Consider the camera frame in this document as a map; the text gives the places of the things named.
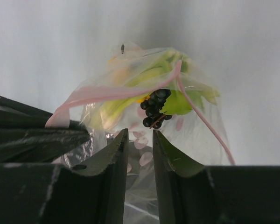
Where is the yellow fake bell pepper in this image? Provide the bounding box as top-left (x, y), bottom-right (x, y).
top-left (136, 98), bottom-right (145, 104)

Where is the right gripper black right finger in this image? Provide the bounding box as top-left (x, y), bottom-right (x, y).
top-left (153, 131), bottom-right (280, 224)

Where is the fake black grape bunch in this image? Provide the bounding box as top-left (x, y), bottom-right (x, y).
top-left (140, 89), bottom-right (172, 129)

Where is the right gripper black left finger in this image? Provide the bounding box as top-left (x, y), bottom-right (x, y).
top-left (0, 129), bottom-right (129, 224)

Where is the clear zip top bag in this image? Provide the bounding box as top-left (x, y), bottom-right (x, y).
top-left (46, 44), bottom-right (235, 224)

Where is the fake green lettuce leaf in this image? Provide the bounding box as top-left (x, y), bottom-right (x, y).
top-left (91, 50), bottom-right (222, 130)

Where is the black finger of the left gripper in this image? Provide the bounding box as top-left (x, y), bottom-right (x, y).
top-left (0, 96), bottom-right (90, 162)

